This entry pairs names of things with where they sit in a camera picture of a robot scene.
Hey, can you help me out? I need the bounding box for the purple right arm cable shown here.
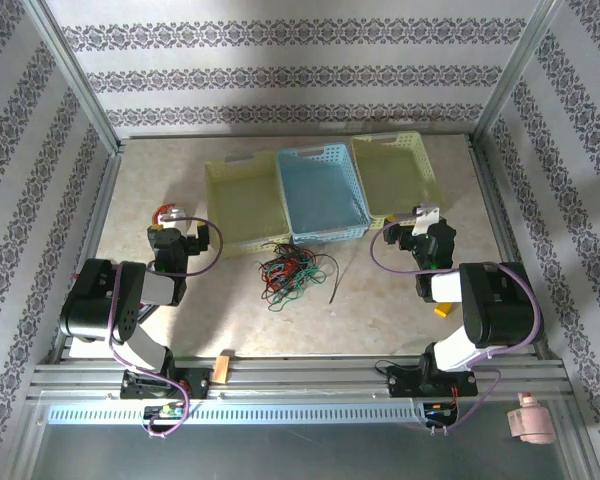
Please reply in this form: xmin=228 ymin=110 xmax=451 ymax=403
xmin=370 ymin=219 xmax=543 ymax=436

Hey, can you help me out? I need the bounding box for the pink plastic bottle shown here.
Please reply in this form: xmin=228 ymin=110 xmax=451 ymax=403
xmin=508 ymin=392 xmax=556 ymax=445

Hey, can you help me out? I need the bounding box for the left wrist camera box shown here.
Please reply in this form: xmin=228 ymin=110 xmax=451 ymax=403
xmin=157 ymin=208 xmax=189 ymax=231

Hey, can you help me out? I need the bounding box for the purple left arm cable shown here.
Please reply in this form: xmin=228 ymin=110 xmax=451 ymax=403
xmin=107 ymin=217 xmax=225 ymax=440

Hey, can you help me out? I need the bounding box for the blue plastic basket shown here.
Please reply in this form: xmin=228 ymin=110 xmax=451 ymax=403
xmin=276 ymin=143 xmax=371 ymax=246

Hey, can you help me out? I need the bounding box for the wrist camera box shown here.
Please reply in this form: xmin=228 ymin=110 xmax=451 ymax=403
xmin=398 ymin=201 xmax=442 ymax=237
xmin=157 ymin=208 xmax=189 ymax=231

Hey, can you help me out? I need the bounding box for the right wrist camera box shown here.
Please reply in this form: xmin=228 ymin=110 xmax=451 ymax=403
xmin=398 ymin=201 xmax=442 ymax=237

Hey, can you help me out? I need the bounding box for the slotted grey cable duct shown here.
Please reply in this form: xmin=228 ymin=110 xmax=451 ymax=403
xmin=47 ymin=402 xmax=426 ymax=426

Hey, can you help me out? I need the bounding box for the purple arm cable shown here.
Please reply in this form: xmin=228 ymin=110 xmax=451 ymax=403
xmin=107 ymin=217 xmax=225 ymax=440
xmin=370 ymin=219 xmax=543 ymax=436

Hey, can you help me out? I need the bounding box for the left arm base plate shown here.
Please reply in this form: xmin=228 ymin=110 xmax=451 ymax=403
xmin=119 ymin=367 xmax=212 ymax=401

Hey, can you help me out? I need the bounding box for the wooden block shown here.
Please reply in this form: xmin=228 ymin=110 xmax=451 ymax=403
xmin=212 ymin=351 xmax=234 ymax=385

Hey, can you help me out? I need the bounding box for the round red tin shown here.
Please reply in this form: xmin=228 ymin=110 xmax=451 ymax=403
xmin=153 ymin=203 xmax=186 ymax=229

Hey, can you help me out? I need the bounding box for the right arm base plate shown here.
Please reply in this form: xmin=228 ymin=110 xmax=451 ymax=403
xmin=385 ymin=364 xmax=480 ymax=399

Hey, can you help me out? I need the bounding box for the black cable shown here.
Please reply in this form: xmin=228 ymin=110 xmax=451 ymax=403
xmin=257 ymin=241 xmax=355 ymax=307

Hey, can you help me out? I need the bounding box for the small electronics board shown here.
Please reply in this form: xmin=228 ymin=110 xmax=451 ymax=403
xmin=143 ymin=403 xmax=187 ymax=420
xmin=423 ymin=399 xmax=460 ymax=419

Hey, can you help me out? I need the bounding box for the aluminium frame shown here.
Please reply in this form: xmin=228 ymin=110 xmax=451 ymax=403
xmin=9 ymin=0 xmax=600 ymax=480

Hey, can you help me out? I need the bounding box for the yellow plastic basket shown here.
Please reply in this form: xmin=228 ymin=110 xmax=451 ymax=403
xmin=349 ymin=130 xmax=450 ymax=231
xmin=203 ymin=151 xmax=292 ymax=260

